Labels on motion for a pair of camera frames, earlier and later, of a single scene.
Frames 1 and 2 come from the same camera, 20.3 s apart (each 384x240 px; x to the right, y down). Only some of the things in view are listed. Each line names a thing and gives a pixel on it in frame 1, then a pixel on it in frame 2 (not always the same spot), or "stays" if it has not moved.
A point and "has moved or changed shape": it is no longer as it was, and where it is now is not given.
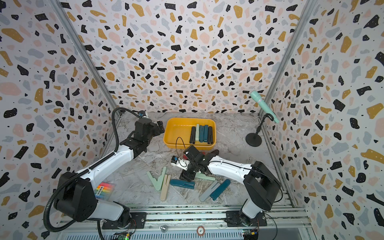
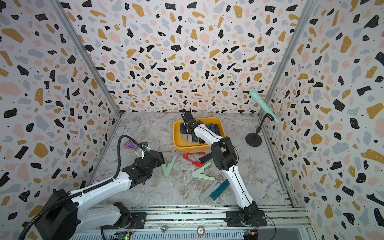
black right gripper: x=186 y=176 → x=182 y=128
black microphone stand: x=254 y=139 stays
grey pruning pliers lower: x=207 y=194 stays
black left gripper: x=158 y=128 → x=162 y=161
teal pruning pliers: x=201 y=131 has moved or changed shape
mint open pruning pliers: x=202 y=175 stays
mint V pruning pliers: x=157 y=184 → x=167 y=170
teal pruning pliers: x=217 y=192 stays
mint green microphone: x=255 y=95 stays
